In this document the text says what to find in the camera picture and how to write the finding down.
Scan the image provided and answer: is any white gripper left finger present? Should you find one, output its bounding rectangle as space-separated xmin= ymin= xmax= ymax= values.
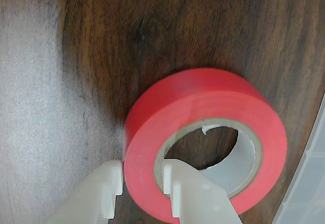
xmin=47 ymin=159 xmax=124 ymax=224

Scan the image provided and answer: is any clear plastic storage box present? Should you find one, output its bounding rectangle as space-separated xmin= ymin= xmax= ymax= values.
xmin=273 ymin=89 xmax=325 ymax=224

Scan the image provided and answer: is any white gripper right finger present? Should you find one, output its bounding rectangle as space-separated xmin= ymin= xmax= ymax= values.
xmin=162 ymin=158 xmax=243 ymax=224

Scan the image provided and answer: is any red tape roll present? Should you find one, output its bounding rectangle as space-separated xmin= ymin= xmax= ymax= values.
xmin=123 ymin=68 xmax=288 ymax=224

